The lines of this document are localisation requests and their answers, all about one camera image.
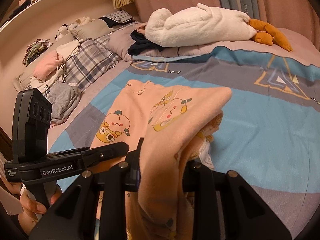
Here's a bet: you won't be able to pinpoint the pink cartoon print garment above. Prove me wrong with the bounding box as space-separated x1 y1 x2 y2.
91 80 232 239

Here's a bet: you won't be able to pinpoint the grey folded clothing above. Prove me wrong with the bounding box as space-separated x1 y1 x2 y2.
48 81 81 125

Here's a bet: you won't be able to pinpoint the pink folded clothing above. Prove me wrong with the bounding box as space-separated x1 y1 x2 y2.
33 50 63 81

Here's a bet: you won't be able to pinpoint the white striped clothing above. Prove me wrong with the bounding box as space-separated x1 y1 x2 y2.
30 40 80 96

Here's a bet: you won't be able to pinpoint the dark navy clothing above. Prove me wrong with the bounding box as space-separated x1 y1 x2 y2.
127 30 165 56

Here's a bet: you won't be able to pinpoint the person's left hand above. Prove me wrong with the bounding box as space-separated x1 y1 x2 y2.
1 176 47 237

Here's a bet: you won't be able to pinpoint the blue grey patterned bed sheet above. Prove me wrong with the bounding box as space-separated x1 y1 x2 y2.
48 46 319 237

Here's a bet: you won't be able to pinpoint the green patterned cloth bundle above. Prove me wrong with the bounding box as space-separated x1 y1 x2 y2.
22 38 53 66

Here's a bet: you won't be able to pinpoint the plaid grey pillow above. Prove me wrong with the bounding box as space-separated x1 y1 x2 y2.
63 22 135 92

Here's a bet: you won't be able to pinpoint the small plush toys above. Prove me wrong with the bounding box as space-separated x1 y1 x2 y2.
55 16 95 41

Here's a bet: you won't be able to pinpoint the striped small pillow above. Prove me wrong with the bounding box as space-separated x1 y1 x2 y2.
99 10 134 28

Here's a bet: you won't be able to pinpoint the white plush goose toy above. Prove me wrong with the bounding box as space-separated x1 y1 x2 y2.
145 3 293 52

